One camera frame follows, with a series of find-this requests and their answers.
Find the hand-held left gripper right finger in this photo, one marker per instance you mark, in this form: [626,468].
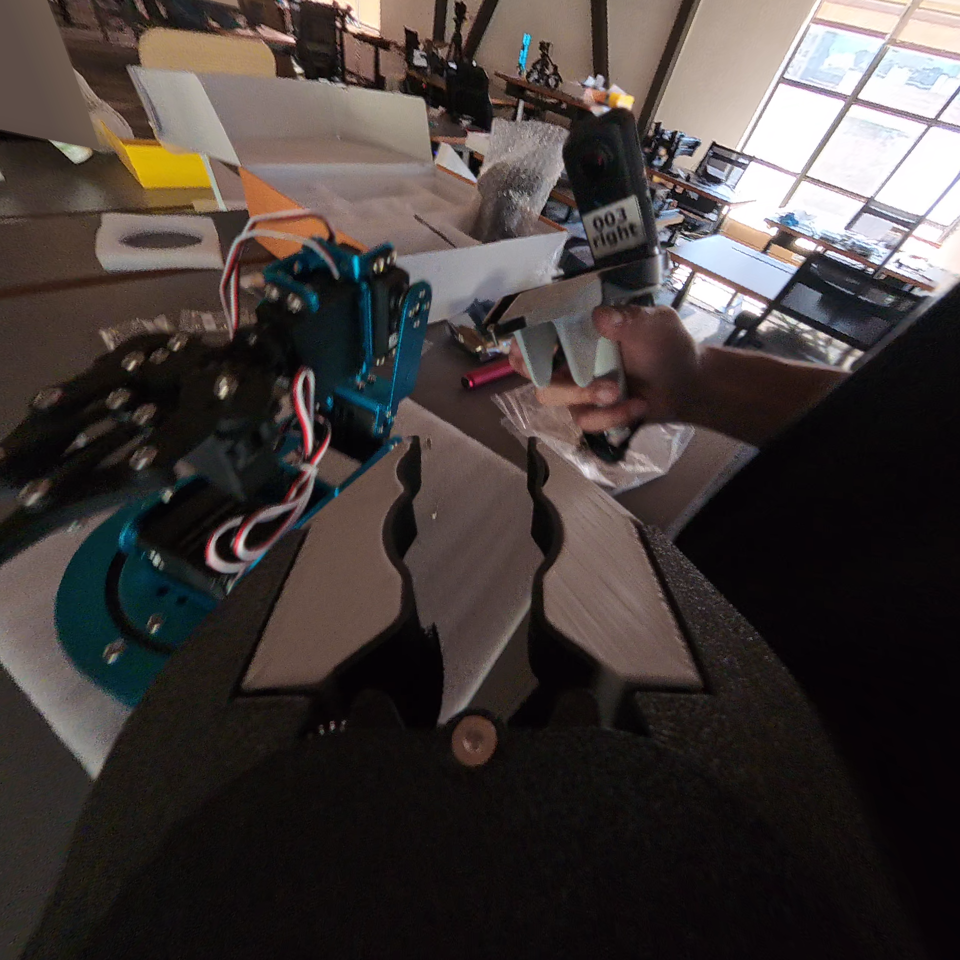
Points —
[623,600]

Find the white foam packing piece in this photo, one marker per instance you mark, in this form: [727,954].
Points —
[120,248]

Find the bubble wrap bag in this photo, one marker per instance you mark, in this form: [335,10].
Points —
[522,173]

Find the dark grey desk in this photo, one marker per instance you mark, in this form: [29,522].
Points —
[60,285]

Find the bright paned window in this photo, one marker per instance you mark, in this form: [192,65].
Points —
[870,105]

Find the person's right forearm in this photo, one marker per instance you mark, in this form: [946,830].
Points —
[773,393]

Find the dark blue parts packet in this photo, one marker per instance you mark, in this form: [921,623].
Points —
[480,333]

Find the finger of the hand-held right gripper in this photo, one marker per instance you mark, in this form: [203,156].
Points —
[548,305]

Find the yellow box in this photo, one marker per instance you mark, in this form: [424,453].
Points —
[165,162]

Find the pile of small parts bags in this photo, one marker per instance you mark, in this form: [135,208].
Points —
[158,330]

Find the grey office table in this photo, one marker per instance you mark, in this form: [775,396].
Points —
[728,267]

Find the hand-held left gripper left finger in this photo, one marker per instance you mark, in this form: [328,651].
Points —
[338,600]

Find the yellow chair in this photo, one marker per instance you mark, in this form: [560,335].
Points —
[210,50]

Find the black mesh office chair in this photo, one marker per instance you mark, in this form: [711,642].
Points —
[840,293]

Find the person's right hand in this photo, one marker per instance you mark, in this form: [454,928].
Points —
[653,368]

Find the blue toy robot arm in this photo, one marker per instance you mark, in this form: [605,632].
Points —
[353,345]

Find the white parts box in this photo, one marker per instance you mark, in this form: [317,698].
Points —
[345,150]

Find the clear plastic bag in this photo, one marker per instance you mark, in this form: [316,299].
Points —
[660,450]

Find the white foam sheet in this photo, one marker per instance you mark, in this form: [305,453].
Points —
[480,495]

